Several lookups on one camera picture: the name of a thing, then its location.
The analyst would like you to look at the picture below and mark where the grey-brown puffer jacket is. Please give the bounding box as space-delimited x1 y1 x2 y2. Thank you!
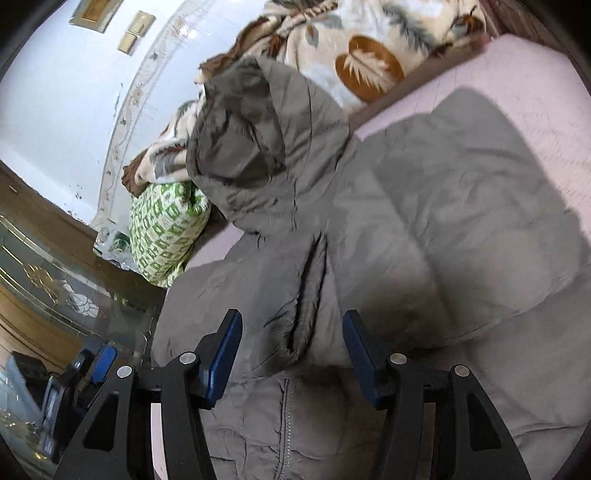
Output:
151 55 588 480

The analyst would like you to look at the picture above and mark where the pink bed sheet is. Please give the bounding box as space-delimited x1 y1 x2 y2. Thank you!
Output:
152 34 591 480

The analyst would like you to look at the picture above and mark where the gold wall frame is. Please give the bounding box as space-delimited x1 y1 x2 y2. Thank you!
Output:
69 0 123 32

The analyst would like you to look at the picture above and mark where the wooden cabinet with glass door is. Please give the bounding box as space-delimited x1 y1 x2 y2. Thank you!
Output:
0 161 162 462

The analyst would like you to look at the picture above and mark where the clear glassware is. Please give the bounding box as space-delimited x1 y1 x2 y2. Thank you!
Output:
93 228 132 268

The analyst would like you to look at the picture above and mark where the green checked pillow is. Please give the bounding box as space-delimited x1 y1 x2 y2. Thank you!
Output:
128 180 212 287

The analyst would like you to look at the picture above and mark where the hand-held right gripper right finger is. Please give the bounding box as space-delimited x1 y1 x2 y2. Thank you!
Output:
342 309 532 480

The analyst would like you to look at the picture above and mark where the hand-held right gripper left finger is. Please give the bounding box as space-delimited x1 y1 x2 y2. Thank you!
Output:
54 309 244 480

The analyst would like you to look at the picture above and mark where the leaf print fleece blanket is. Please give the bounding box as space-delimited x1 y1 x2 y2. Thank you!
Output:
121 0 490 197

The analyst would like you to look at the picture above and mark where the white ornate headboard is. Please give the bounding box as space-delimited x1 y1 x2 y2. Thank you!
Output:
90 0 273 232

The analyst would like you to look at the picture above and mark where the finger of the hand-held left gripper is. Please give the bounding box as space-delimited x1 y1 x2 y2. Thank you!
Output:
69 344 119 409

